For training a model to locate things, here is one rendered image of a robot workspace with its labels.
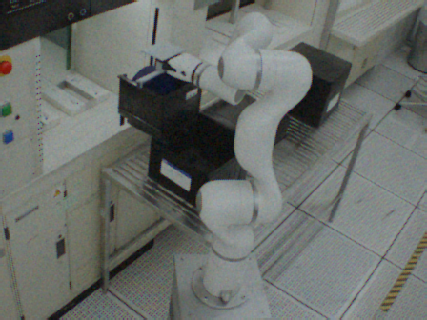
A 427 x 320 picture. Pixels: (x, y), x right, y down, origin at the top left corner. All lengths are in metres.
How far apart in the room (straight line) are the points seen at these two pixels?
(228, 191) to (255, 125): 0.21
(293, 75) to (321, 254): 1.89
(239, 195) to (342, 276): 1.62
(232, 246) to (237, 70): 0.53
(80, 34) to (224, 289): 1.29
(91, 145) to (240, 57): 0.95
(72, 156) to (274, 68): 0.97
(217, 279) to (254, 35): 0.73
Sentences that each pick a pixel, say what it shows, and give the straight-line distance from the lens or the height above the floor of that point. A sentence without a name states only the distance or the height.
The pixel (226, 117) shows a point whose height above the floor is 0.86.
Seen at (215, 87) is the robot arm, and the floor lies 1.26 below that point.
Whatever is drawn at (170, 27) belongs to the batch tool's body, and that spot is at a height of 1.28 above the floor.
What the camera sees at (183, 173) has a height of 0.87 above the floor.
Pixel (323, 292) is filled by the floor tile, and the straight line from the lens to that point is 2.89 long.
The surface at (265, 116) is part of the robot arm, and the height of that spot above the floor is 1.41.
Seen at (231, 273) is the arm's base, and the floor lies 0.89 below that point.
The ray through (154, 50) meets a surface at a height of 1.27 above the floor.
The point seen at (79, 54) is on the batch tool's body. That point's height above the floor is 0.96.
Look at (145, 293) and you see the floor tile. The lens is 2.69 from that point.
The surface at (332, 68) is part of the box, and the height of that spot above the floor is 1.01.
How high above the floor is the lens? 2.12
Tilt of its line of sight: 37 degrees down
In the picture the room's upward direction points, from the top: 11 degrees clockwise
